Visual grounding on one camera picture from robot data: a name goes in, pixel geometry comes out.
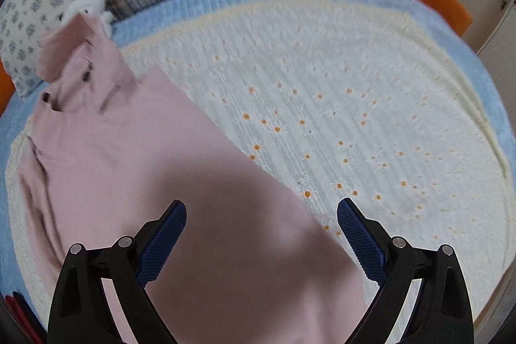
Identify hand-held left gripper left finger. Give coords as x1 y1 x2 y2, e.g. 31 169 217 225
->
47 200 187 344

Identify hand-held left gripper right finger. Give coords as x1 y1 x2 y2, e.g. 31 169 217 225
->
338 198 474 344

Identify pink hooded jacket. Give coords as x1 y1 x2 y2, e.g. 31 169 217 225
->
16 13 369 344

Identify cream floral blanket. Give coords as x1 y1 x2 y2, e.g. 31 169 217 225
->
8 0 511 344

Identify red garment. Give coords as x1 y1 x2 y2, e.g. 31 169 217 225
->
4 290 45 344

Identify small white plush toy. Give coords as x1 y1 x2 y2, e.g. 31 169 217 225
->
60 0 115 34

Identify blue floral white pillow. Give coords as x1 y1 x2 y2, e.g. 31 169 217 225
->
0 0 87 99

